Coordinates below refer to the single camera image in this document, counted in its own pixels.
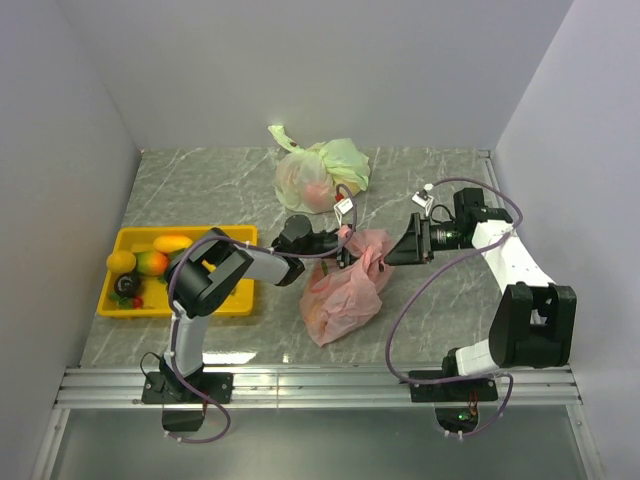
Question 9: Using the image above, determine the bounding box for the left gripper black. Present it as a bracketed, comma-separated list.
[298, 224, 384, 272]

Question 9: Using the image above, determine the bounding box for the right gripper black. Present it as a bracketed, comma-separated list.
[384, 212, 471, 266]

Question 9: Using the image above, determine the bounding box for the pink plastic bag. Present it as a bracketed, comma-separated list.
[299, 229, 394, 347]

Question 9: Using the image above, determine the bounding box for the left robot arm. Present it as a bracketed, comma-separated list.
[160, 215, 355, 402]

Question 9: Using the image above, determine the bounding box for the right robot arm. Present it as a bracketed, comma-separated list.
[384, 185, 577, 400]

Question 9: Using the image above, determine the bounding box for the green plastic bag with fruits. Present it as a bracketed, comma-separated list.
[268, 125, 371, 214]

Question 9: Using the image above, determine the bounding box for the yellow mango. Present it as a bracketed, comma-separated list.
[152, 234, 193, 255]

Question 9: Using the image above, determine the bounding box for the red green mango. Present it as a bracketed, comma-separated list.
[134, 251, 169, 277]

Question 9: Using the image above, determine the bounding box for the yellow plastic tray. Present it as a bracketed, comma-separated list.
[97, 225, 255, 319]

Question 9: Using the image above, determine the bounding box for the dark mangosteen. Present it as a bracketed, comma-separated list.
[114, 272, 141, 298]

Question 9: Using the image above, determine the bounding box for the yellow lemon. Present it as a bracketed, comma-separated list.
[106, 250, 137, 274]

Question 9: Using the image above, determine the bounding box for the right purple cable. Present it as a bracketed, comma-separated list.
[385, 177, 524, 437]

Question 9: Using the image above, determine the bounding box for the purple cable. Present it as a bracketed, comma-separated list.
[165, 183, 359, 401]
[385, 177, 524, 437]

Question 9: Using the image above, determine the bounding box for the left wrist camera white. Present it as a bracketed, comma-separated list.
[333, 194, 354, 225]

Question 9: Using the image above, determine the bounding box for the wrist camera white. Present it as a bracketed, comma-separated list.
[411, 184, 434, 211]
[333, 194, 354, 225]

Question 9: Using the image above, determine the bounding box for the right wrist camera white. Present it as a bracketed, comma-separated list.
[411, 184, 434, 211]

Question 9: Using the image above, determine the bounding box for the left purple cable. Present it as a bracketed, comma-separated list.
[165, 183, 359, 401]

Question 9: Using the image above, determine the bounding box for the right side aluminium rail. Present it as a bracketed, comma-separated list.
[476, 150, 510, 210]

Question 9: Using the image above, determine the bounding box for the aluminium mounting rail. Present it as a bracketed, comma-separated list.
[54, 364, 582, 410]

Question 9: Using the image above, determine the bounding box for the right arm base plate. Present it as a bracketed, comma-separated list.
[409, 370, 498, 403]

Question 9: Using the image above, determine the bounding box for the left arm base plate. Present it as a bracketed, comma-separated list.
[141, 370, 233, 405]

